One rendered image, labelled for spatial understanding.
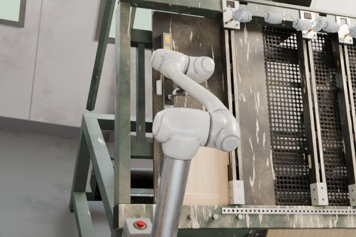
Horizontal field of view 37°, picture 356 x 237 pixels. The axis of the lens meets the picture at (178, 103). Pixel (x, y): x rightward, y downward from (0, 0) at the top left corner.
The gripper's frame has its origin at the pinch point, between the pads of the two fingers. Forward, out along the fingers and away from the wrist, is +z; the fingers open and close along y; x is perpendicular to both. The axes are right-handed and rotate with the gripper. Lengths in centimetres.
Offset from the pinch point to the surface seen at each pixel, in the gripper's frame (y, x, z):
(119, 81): -6.6, -28.3, 10.8
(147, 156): 31.0, -10.7, 19.4
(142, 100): 0.0, -13.1, 20.5
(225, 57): -25.8, 33.1, 8.8
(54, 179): 17, -37, 200
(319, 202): 55, 86, 9
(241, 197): 53, 38, 9
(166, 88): -5.1, -2.3, 10.6
